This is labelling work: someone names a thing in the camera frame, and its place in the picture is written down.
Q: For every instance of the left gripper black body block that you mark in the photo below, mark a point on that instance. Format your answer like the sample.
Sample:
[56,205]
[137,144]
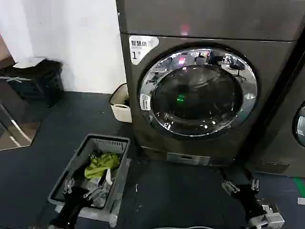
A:
[74,205]

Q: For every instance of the right gripper black body block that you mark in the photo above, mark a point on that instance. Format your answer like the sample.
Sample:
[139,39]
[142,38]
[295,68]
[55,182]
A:
[250,200]

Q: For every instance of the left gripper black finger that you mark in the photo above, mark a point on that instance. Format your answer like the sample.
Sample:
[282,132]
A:
[91,192]
[69,188]

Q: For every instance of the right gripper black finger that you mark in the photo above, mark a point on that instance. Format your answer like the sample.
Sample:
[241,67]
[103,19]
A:
[230,186]
[255,184]

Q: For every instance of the white grey garment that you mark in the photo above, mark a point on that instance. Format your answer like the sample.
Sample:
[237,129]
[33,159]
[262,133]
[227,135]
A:
[101,188]

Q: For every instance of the green garment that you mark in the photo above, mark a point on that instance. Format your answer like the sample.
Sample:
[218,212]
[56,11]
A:
[102,164]

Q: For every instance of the grey plastic laundry basket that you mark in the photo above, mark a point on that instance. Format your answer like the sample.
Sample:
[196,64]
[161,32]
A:
[119,171]

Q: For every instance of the black striped garment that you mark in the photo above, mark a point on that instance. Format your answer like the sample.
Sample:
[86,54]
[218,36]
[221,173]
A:
[95,156]

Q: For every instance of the green floor tape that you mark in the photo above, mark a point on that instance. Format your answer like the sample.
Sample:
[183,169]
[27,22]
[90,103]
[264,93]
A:
[300,184]

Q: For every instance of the white floor label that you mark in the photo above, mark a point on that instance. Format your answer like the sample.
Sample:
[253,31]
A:
[301,201]

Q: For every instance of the grey dryer without sticker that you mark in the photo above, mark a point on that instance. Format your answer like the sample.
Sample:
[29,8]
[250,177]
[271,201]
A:
[278,133]

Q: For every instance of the round glass dryer door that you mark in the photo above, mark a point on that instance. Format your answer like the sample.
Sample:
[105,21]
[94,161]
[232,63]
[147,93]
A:
[197,100]
[300,126]

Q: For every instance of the white plastic bin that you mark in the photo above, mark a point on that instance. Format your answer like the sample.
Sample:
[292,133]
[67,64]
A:
[121,112]

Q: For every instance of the dark glossy cabinet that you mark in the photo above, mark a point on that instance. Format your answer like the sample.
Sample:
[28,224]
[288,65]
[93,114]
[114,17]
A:
[14,114]

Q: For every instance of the small white door sticker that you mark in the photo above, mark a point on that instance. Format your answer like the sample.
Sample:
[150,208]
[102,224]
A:
[145,101]

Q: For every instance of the black plastic crate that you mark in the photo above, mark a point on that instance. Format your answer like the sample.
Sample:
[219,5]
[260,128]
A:
[47,81]

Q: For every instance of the brown cardboard box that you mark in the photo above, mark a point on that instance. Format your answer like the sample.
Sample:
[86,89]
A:
[5,52]

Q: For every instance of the white number sticker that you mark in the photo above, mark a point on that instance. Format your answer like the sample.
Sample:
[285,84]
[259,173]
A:
[140,48]

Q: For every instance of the grey dryer with number sticker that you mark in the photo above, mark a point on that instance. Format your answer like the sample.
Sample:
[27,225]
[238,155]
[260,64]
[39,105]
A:
[205,26]

